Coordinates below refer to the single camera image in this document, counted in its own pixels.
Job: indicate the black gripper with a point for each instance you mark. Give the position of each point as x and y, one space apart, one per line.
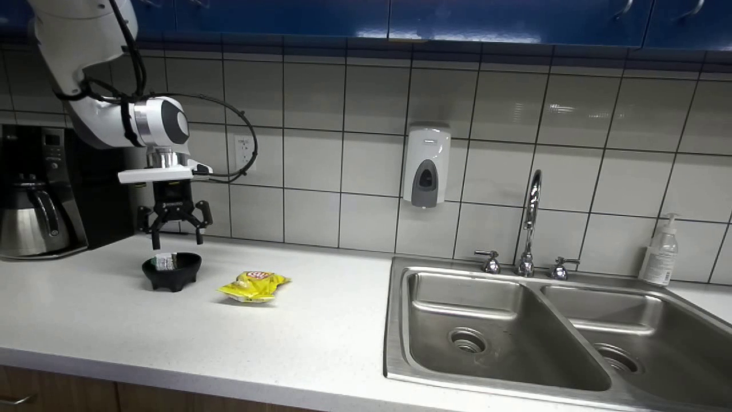
172 196

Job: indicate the white wall soap dispenser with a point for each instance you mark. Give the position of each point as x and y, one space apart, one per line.
426 163

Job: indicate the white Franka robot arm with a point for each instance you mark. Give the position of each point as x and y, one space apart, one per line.
84 37

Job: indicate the blue cabinet door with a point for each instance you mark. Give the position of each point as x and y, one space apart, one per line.
266 16
519 18
688 28

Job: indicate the chrome sink faucet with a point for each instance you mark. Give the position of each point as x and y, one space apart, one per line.
529 212

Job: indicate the black footed bowl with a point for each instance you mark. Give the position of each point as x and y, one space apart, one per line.
174 278

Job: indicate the yellow snack packet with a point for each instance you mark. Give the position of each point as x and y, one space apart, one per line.
256 287

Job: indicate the wooden base cabinet door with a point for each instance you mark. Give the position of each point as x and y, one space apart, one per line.
192 400
61 390

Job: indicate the white wall power outlet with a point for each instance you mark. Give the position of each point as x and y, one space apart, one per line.
244 156

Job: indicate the clear pump soap bottle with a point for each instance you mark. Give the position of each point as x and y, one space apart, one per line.
661 255

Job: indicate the steel coffee carafe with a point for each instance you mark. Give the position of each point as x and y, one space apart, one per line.
26 219

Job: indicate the stainless steel double sink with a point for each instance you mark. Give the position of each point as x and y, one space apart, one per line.
550 335

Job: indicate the black coffee maker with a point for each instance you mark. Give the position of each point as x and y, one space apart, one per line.
94 190

